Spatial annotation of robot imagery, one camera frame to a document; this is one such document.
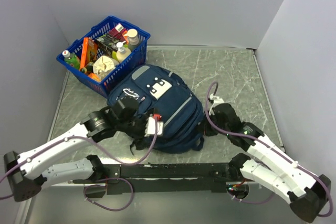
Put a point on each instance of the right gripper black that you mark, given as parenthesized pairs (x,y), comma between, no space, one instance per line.
(206,130)

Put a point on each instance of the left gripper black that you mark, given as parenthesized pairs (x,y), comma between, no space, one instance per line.
(139,137)

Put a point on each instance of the navy blue student backpack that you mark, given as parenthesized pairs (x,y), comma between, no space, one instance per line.
(164,91)

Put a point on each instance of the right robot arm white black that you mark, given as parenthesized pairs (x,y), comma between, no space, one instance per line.
(263,162)

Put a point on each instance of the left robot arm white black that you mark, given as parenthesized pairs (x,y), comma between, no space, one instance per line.
(30,172)

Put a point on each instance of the beige crumpled bag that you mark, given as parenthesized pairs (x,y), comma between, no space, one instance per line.
(103,66)

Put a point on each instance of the white pump lotion bottle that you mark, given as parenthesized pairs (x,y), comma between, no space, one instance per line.
(122,52)

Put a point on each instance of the blue plastic shopping basket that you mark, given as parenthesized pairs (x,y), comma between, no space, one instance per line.
(86,75)

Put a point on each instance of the beige cap bottle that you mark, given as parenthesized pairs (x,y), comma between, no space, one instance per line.
(133,40)

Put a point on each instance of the orange snack box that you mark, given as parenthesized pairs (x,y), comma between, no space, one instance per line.
(89,52)

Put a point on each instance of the black green box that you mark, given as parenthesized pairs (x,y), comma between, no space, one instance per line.
(107,44)

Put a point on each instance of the green soda bottle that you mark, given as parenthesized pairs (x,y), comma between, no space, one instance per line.
(71,59)

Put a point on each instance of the small red white box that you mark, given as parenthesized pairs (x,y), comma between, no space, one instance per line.
(118,32)

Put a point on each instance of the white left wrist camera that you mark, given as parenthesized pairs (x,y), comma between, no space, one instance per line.
(153,126)

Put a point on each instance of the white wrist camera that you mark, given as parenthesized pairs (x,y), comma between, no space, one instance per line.
(153,126)
(215,100)

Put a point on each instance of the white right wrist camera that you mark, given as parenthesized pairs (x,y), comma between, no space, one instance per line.
(215,100)

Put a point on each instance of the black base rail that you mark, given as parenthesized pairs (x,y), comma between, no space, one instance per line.
(151,178)

